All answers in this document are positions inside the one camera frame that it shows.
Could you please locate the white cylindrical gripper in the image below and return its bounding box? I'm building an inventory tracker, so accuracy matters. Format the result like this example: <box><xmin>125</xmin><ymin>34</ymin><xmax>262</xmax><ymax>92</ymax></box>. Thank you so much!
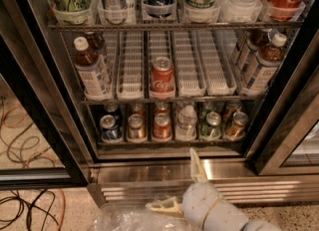
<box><xmin>146</xmin><ymin>148</ymin><xmax>249</xmax><ymax>231</ymax></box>

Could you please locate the clear water bottle front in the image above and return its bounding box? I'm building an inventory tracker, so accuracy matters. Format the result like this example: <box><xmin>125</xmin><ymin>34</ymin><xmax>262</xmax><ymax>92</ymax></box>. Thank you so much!
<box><xmin>175</xmin><ymin>106</ymin><xmax>197</xmax><ymax>141</ymax></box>

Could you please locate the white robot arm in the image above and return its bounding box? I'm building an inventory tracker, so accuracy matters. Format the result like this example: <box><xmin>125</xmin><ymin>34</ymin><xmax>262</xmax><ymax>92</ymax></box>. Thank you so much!
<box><xmin>146</xmin><ymin>148</ymin><xmax>282</xmax><ymax>231</ymax></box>

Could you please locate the clear water bottle rear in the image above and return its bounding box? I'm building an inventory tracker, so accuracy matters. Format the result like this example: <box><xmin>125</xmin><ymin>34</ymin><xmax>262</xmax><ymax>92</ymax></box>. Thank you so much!
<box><xmin>175</xmin><ymin>101</ymin><xmax>194</xmax><ymax>112</ymax></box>

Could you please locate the right glass fridge door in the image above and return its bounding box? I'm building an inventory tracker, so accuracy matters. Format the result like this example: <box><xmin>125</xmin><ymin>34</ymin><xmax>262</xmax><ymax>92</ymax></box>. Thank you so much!
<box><xmin>247</xmin><ymin>0</ymin><xmax>319</xmax><ymax>176</ymax></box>

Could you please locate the glass fridge door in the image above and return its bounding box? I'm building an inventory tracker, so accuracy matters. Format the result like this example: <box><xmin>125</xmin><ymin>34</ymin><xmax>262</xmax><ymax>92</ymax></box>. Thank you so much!
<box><xmin>1</xmin><ymin>0</ymin><xmax>92</xmax><ymax>189</ymax></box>
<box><xmin>247</xmin><ymin>0</ymin><xmax>319</xmax><ymax>176</ymax></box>

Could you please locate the white empty shelf tray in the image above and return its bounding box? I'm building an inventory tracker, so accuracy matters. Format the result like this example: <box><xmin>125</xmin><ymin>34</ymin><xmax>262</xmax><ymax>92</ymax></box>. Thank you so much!
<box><xmin>117</xmin><ymin>32</ymin><xmax>145</xmax><ymax>101</ymax></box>
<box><xmin>196</xmin><ymin>31</ymin><xmax>237</xmax><ymax>96</ymax></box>
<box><xmin>172</xmin><ymin>31</ymin><xmax>206</xmax><ymax>97</ymax></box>

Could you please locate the red Coca-Cola can middle shelf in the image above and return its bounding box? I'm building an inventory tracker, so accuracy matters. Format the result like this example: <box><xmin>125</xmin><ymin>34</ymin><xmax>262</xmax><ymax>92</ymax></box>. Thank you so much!
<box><xmin>151</xmin><ymin>57</ymin><xmax>173</xmax><ymax>94</ymax></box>

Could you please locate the brown tea bottle right front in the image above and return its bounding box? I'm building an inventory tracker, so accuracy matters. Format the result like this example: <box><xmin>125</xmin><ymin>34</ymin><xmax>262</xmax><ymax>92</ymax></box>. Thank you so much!
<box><xmin>243</xmin><ymin>33</ymin><xmax>287</xmax><ymax>91</ymax></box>

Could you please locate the brown tea bottle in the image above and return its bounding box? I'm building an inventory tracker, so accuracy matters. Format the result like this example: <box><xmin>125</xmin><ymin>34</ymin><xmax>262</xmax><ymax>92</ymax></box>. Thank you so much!
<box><xmin>74</xmin><ymin>37</ymin><xmax>111</xmax><ymax>101</ymax></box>
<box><xmin>84</xmin><ymin>32</ymin><xmax>110</xmax><ymax>71</ymax></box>
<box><xmin>232</xmin><ymin>29</ymin><xmax>271</xmax><ymax>74</ymax></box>
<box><xmin>243</xmin><ymin>33</ymin><xmax>287</xmax><ymax>91</ymax></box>

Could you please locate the brown tea bottle left front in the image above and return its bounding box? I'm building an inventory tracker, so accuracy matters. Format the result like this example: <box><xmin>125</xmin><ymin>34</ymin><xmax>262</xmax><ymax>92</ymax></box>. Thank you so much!
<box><xmin>74</xmin><ymin>37</ymin><xmax>111</xmax><ymax>101</ymax></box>

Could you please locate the left glass fridge door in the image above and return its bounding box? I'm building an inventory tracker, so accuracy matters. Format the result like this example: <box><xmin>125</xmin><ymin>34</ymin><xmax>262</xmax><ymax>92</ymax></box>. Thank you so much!
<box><xmin>1</xmin><ymin>0</ymin><xmax>92</xmax><ymax>189</ymax></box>

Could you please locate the brown tea bottle right rear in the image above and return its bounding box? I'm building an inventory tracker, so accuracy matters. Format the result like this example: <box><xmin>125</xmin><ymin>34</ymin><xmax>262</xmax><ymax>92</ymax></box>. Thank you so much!
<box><xmin>232</xmin><ymin>29</ymin><xmax>271</xmax><ymax>74</ymax></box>

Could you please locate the brown tea bottle left rear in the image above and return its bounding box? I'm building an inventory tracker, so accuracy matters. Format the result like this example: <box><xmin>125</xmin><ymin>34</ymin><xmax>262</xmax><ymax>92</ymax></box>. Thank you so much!
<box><xmin>84</xmin><ymin>32</ymin><xmax>110</xmax><ymax>71</ymax></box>

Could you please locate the silver tall can top shelf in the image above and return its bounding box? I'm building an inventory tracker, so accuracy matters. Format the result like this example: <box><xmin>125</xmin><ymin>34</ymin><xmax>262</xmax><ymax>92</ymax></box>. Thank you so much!
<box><xmin>98</xmin><ymin>0</ymin><xmax>128</xmax><ymax>25</ymax></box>

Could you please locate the red Coca-Cola can bottom front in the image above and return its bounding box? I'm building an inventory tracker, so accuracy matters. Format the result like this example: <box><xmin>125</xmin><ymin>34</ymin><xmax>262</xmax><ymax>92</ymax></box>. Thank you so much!
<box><xmin>153</xmin><ymin>113</ymin><xmax>171</xmax><ymax>139</ymax></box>

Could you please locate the red coca-cola can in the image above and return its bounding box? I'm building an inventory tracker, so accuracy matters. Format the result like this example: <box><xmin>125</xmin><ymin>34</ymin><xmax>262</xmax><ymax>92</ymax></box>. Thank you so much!
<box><xmin>154</xmin><ymin>102</ymin><xmax>170</xmax><ymax>115</ymax></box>
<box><xmin>153</xmin><ymin>113</ymin><xmax>171</xmax><ymax>139</ymax></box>

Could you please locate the green soda can front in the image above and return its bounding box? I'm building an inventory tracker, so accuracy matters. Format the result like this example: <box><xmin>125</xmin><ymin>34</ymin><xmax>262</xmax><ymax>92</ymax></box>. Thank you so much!
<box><xmin>200</xmin><ymin>112</ymin><xmax>221</xmax><ymax>141</ymax></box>

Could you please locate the green soda can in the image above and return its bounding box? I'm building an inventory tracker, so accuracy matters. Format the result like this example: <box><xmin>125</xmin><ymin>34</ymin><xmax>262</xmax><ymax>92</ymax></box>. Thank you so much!
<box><xmin>200</xmin><ymin>112</ymin><xmax>221</xmax><ymax>141</ymax></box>
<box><xmin>199</xmin><ymin>102</ymin><xmax>216</xmax><ymax>118</ymax></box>

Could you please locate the gold soda can front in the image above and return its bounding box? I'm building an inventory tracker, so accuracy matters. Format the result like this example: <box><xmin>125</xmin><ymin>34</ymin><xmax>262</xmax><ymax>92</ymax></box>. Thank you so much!
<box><xmin>225</xmin><ymin>112</ymin><xmax>248</xmax><ymax>138</ymax></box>

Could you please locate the gold soda can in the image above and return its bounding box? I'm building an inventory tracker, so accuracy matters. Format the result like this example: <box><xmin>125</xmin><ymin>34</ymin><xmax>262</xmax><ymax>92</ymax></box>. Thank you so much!
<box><xmin>225</xmin><ymin>112</ymin><xmax>248</xmax><ymax>138</ymax></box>
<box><xmin>221</xmin><ymin>101</ymin><xmax>242</xmax><ymax>120</ymax></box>

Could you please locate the clear plastic bin with bag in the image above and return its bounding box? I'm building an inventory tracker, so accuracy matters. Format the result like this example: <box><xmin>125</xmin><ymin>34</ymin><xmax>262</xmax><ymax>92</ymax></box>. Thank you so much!
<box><xmin>94</xmin><ymin>205</ymin><xmax>200</xmax><ymax>231</ymax></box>

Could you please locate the brown soda can front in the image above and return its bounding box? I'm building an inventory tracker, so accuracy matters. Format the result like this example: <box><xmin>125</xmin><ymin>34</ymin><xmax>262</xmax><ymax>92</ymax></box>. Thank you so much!
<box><xmin>128</xmin><ymin>115</ymin><xmax>146</xmax><ymax>139</ymax></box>

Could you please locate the brown soda can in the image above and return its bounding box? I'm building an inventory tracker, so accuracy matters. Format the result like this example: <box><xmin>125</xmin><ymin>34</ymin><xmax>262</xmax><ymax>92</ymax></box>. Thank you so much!
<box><xmin>128</xmin><ymin>115</ymin><xmax>146</xmax><ymax>139</ymax></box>
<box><xmin>130</xmin><ymin>103</ymin><xmax>146</xmax><ymax>116</ymax></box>

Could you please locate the red Coca-Cola can bottom rear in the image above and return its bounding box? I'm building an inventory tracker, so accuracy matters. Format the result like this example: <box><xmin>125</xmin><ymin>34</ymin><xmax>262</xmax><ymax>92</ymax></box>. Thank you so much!
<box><xmin>154</xmin><ymin>102</ymin><xmax>170</xmax><ymax>115</ymax></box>

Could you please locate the green soda can rear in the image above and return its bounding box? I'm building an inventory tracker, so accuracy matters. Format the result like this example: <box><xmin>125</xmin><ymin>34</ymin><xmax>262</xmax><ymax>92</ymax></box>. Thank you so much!
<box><xmin>199</xmin><ymin>102</ymin><xmax>216</xmax><ymax>118</ymax></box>

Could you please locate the gold soda can rear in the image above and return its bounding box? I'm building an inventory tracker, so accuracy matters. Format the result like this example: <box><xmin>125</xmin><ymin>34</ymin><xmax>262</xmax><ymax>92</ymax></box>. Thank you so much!
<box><xmin>221</xmin><ymin>101</ymin><xmax>242</xmax><ymax>120</ymax></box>

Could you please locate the brown soda can rear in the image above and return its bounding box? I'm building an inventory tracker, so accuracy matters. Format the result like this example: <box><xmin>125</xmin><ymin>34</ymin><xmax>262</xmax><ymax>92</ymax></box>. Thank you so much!
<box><xmin>130</xmin><ymin>103</ymin><xmax>146</xmax><ymax>116</ymax></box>

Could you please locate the blue Pepsi can front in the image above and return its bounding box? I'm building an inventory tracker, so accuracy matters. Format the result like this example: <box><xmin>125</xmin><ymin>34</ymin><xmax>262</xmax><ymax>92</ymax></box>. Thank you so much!
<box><xmin>100</xmin><ymin>115</ymin><xmax>121</xmax><ymax>141</ymax></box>

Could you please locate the blue pepsi can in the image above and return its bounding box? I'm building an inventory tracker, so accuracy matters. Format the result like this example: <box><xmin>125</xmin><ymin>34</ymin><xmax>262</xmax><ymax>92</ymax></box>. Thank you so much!
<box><xmin>100</xmin><ymin>115</ymin><xmax>121</xmax><ymax>141</ymax></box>
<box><xmin>104</xmin><ymin>104</ymin><xmax>122</xmax><ymax>119</ymax></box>

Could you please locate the blue Pepsi can rear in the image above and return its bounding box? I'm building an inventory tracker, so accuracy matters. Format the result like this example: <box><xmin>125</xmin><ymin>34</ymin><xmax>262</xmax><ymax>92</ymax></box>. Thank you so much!
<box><xmin>104</xmin><ymin>104</ymin><xmax>122</xmax><ymax>119</ymax></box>

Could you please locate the middle wire shelf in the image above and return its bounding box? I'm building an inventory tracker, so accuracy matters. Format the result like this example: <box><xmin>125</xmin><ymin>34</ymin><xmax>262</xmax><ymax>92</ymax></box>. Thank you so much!
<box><xmin>80</xmin><ymin>96</ymin><xmax>262</xmax><ymax>106</ymax></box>

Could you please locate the wire shelf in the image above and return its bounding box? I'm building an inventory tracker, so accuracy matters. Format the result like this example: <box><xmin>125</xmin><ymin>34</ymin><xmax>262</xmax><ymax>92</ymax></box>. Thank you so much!
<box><xmin>49</xmin><ymin>21</ymin><xmax>303</xmax><ymax>32</ymax></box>
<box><xmin>80</xmin><ymin>96</ymin><xmax>262</xmax><ymax>106</ymax></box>

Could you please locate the orange cable on floor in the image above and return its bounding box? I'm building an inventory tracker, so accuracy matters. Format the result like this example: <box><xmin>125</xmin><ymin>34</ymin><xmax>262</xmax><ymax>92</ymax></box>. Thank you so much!
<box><xmin>55</xmin><ymin>188</ymin><xmax>67</xmax><ymax>231</ymax></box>

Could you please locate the black cable on floor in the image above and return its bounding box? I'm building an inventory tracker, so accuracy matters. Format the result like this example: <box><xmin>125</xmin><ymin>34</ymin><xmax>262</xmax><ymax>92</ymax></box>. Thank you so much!
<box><xmin>0</xmin><ymin>188</ymin><xmax>60</xmax><ymax>231</ymax></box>

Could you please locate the top wire shelf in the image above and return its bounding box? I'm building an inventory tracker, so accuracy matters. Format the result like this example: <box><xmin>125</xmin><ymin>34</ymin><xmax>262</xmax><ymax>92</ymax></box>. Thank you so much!
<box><xmin>49</xmin><ymin>21</ymin><xmax>303</xmax><ymax>32</ymax></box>

